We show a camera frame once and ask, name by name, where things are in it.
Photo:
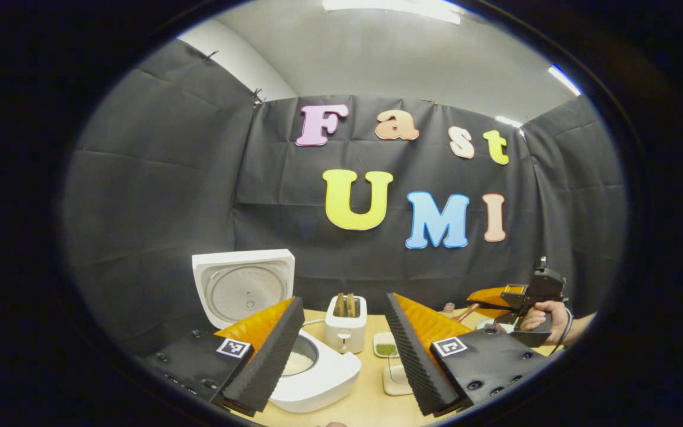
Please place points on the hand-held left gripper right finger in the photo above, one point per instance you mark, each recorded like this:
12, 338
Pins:
418, 362

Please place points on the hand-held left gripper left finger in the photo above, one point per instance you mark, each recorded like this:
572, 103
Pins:
267, 362

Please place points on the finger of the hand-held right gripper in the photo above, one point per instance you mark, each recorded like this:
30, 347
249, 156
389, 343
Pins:
487, 295
492, 312

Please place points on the dark wooden spoon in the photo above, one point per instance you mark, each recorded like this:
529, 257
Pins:
467, 312

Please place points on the white rice cooker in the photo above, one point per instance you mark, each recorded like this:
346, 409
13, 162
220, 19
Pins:
324, 385

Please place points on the pale green plate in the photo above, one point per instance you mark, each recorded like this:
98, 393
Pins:
487, 324

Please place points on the white divided grain dish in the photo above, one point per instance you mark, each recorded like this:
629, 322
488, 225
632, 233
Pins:
386, 350

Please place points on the small clear bottle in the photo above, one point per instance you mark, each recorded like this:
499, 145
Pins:
448, 308

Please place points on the white toaster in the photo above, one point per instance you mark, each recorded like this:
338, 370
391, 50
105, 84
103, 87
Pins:
344, 332

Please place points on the brown bread slice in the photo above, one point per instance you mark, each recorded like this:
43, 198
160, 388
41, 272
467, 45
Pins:
339, 304
351, 304

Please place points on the ceiling light panel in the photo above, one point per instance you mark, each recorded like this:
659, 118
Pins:
507, 121
564, 80
395, 7

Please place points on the black backdrop cloth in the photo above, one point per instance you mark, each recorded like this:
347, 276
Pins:
158, 178

